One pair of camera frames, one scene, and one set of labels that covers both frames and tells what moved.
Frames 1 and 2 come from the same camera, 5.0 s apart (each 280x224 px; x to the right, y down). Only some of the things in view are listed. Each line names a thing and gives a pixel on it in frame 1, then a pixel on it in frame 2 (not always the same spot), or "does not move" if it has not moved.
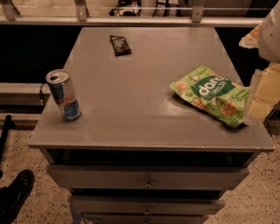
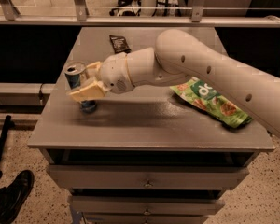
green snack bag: [221, 98] does not move
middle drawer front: [146, 206] does not move
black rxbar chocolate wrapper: [120, 46] does not move
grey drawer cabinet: [140, 153] does not move
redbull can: [64, 94] -> [74, 71]
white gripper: [275, 36] -> [114, 73]
